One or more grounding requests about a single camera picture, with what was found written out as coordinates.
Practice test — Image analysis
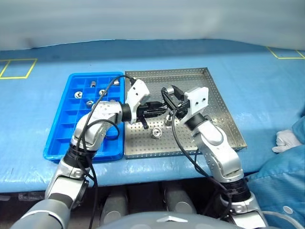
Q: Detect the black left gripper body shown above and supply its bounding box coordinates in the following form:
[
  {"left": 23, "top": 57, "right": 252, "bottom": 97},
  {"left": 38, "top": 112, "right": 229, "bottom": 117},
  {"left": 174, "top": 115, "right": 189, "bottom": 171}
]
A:
[{"left": 136, "top": 103, "right": 153, "bottom": 130}]

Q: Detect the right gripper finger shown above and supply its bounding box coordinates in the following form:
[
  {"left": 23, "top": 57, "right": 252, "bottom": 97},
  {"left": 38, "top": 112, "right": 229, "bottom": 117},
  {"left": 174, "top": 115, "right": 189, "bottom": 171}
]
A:
[
  {"left": 162, "top": 87, "right": 176, "bottom": 112},
  {"left": 171, "top": 85, "right": 184, "bottom": 101}
]

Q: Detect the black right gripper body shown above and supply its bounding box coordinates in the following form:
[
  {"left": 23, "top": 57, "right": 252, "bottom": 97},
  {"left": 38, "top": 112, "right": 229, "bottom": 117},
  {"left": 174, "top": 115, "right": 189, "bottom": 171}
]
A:
[{"left": 169, "top": 95, "right": 191, "bottom": 119}]

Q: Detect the perforated steel tray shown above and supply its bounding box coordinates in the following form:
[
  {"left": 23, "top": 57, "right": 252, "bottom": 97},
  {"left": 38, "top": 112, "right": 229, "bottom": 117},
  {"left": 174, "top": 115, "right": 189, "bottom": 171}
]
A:
[{"left": 123, "top": 67, "right": 247, "bottom": 160}]

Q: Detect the blue plastic compartment tray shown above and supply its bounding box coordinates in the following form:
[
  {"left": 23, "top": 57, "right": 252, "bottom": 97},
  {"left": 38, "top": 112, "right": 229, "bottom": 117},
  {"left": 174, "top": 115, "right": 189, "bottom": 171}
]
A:
[{"left": 42, "top": 72, "right": 126, "bottom": 164}]

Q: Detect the white gloved person's hand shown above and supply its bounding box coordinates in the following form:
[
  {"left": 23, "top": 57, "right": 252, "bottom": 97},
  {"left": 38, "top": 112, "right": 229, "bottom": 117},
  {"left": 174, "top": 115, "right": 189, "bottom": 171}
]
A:
[{"left": 272, "top": 129, "right": 301, "bottom": 153}]

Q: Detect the blue plastic table cover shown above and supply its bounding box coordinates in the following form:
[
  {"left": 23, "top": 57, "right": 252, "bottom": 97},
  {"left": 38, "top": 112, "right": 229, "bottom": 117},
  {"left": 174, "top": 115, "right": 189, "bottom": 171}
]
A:
[{"left": 0, "top": 39, "right": 305, "bottom": 193}]

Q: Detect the grey rounded shape under table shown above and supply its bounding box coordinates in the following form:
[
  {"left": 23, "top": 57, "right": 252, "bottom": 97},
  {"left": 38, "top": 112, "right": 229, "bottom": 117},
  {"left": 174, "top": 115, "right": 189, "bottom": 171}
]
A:
[
  {"left": 164, "top": 188, "right": 197, "bottom": 214},
  {"left": 100, "top": 190, "right": 129, "bottom": 225}
]

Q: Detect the grey robot torso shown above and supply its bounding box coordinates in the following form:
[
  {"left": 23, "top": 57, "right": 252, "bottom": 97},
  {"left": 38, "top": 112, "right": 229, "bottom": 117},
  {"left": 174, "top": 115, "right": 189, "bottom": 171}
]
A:
[{"left": 100, "top": 211, "right": 239, "bottom": 229}]

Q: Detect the person's blue gown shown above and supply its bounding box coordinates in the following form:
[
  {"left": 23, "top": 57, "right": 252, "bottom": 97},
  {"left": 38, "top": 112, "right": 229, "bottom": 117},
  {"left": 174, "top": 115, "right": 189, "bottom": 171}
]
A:
[{"left": 245, "top": 116, "right": 305, "bottom": 229}]

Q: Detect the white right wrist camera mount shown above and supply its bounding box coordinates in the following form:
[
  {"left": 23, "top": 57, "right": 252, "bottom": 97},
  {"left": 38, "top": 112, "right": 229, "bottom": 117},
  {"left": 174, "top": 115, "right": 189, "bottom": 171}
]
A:
[{"left": 184, "top": 87, "right": 210, "bottom": 120}]

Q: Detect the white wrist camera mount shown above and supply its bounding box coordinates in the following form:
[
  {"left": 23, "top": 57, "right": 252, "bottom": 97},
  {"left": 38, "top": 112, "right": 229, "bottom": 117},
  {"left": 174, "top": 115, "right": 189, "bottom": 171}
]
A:
[
  {"left": 125, "top": 79, "right": 150, "bottom": 113},
  {"left": 184, "top": 87, "right": 210, "bottom": 120}
]

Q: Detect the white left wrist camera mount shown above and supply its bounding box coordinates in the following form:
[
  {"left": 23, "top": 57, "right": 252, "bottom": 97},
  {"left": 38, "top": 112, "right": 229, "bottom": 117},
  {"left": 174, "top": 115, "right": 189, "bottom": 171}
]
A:
[{"left": 125, "top": 79, "right": 150, "bottom": 113}]

